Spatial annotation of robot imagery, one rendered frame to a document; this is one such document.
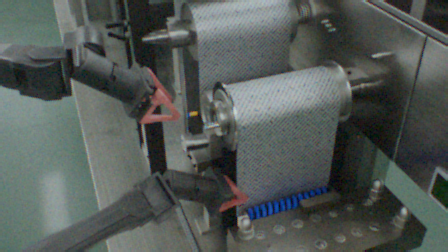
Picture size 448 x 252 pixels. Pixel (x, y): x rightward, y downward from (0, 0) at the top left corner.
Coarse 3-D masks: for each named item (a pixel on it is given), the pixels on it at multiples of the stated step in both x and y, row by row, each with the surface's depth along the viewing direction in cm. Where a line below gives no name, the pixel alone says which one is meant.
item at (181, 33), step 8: (168, 24) 107; (176, 24) 108; (184, 24) 108; (192, 24) 108; (168, 32) 107; (176, 32) 107; (184, 32) 108; (192, 32) 108; (176, 40) 108; (184, 40) 108; (192, 40) 109
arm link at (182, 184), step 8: (168, 176) 93; (176, 176) 92; (184, 176) 93; (192, 176) 94; (168, 184) 92; (176, 184) 91; (184, 184) 92; (192, 184) 93; (176, 192) 92; (184, 192) 92; (192, 192) 93; (184, 200) 95
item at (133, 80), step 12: (120, 72) 79; (132, 72) 81; (108, 84) 78; (120, 84) 79; (132, 84) 80; (144, 84) 80; (120, 96) 80; (132, 96) 81; (144, 96) 79; (132, 108) 80
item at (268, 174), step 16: (288, 144) 99; (304, 144) 101; (320, 144) 103; (240, 160) 97; (256, 160) 98; (272, 160) 100; (288, 160) 102; (304, 160) 104; (320, 160) 106; (240, 176) 99; (256, 176) 101; (272, 176) 103; (288, 176) 105; (304, 176) 107; (320, 176) 109; (256, 192) 104; (272, 192) 106; (288, 192) 108; (240, 208) 105
